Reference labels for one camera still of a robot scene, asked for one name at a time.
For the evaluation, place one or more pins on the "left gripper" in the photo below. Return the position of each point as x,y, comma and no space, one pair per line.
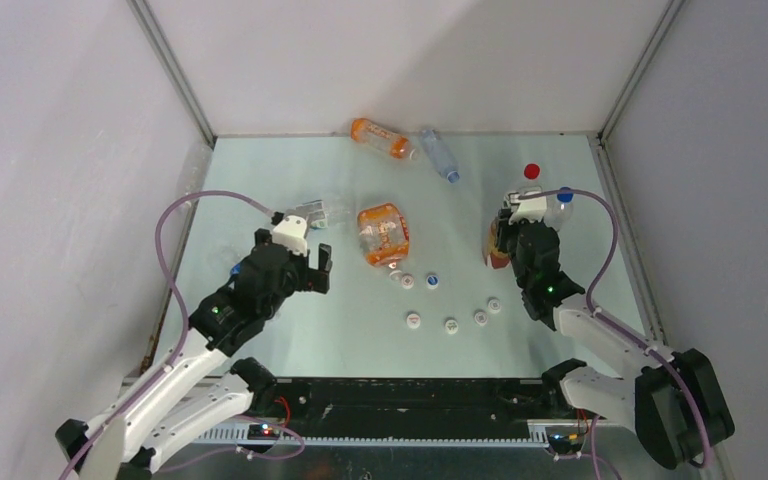
310,278

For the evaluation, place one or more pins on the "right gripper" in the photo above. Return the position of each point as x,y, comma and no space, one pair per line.
505,228

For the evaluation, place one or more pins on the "red yellow label tea bottle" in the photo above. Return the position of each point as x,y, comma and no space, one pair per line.
493,257

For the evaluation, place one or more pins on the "Pepsi bottle blue label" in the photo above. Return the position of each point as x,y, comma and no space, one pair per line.
558,213

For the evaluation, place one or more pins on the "blue bottle cap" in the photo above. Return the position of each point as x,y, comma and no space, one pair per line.
565,195

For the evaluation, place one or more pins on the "red bottle cap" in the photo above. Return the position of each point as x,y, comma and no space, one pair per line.
532,171

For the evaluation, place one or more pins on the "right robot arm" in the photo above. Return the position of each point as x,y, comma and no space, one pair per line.
672,401

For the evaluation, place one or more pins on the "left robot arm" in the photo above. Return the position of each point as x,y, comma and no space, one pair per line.
148,424

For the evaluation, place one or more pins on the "clear bluish water bottle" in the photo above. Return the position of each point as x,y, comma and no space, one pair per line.
439,154

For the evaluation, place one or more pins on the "large orange label bottle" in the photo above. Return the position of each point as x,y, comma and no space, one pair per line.
383,234

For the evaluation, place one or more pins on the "white cap near orange bottle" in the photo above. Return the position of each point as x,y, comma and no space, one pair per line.
407,281

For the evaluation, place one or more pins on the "slim orange label bottle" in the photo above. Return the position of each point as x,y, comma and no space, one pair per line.
395,145

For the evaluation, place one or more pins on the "white cap far right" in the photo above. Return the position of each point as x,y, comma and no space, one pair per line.
494,305

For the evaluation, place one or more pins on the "white cap front right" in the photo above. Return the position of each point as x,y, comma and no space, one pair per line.
481,318

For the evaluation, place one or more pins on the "white cap blue logo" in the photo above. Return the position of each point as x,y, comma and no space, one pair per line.
432,281

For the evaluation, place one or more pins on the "white cap front middle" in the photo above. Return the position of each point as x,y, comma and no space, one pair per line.
451,326

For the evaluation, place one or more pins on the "white cap front left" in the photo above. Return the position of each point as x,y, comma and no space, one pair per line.
413,320

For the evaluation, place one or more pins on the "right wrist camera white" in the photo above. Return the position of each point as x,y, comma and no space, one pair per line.
525,204

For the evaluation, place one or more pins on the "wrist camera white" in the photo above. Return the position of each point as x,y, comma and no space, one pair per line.
525,204
290,231

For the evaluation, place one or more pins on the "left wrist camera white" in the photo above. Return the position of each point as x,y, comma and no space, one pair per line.
290,231

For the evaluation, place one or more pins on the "clear bottle by wall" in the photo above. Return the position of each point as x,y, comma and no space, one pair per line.
193,173

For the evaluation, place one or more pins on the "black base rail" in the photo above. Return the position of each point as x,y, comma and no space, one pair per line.
413,409

